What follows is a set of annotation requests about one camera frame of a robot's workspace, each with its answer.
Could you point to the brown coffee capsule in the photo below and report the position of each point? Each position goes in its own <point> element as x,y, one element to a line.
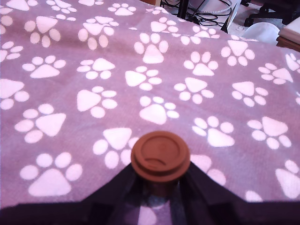
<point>160,154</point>

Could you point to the purple paw print cloth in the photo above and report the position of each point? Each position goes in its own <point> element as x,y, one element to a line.
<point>117,82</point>

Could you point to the white round tub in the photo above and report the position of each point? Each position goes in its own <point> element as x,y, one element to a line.
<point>260,31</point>

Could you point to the black table leg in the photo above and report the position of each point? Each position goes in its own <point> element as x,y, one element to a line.
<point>182,8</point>

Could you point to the black office chair base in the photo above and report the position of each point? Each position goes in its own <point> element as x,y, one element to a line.
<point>269,9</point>

